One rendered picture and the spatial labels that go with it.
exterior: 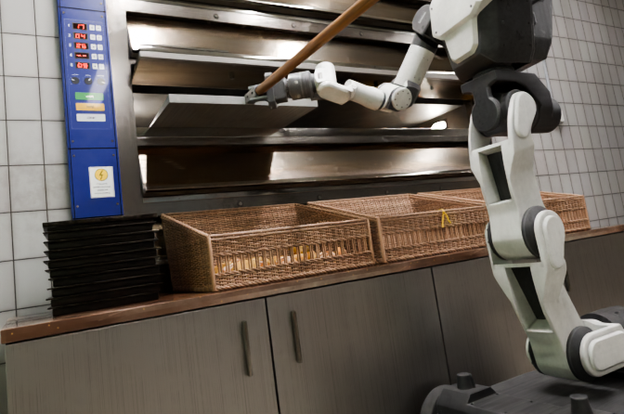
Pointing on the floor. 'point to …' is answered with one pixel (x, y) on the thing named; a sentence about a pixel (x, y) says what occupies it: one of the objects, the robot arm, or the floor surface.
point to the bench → (298, 340)
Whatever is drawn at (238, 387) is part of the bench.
